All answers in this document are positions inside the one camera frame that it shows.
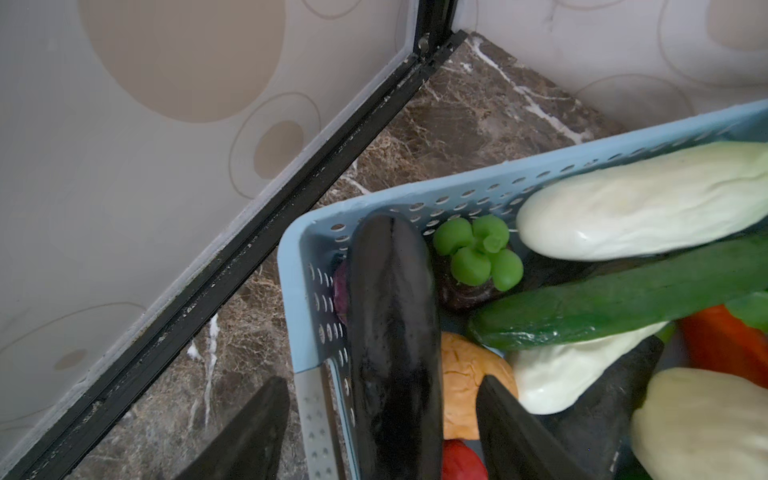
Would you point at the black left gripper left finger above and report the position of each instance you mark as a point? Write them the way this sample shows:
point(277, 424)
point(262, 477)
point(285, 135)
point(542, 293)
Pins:
point(249, 447)

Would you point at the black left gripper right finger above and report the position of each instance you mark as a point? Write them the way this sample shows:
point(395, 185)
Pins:
point(514, 443)

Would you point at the dark purple eggplant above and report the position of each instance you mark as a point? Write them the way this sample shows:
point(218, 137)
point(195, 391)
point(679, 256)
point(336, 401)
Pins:
point(395, 353)

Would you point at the purple cabbage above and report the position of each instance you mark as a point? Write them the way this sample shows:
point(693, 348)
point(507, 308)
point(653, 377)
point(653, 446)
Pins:
point(340, 291)

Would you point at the red bell pepper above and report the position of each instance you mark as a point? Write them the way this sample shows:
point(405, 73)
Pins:
point(459, 462)

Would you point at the white long vegetable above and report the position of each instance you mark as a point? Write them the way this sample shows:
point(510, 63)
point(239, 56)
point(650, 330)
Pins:
point(551, 378)

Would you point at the brown bread roll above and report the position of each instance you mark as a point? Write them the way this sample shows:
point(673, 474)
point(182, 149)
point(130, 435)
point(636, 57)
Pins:
point(464, 365)

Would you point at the white pumpkin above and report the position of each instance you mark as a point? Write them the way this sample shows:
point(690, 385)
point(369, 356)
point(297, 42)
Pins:
point(697, 424)

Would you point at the mangosteen with green calyx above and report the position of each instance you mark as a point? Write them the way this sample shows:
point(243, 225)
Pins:
point(474, 262)

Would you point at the green cucumber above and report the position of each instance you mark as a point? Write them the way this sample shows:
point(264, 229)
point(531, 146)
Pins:
point(606, 305)

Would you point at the blue plastic basket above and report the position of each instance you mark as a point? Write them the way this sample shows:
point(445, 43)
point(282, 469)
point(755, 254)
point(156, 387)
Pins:
point(313, 244)

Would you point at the red chili pepper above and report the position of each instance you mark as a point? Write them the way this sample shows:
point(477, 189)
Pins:
point(730, 338)

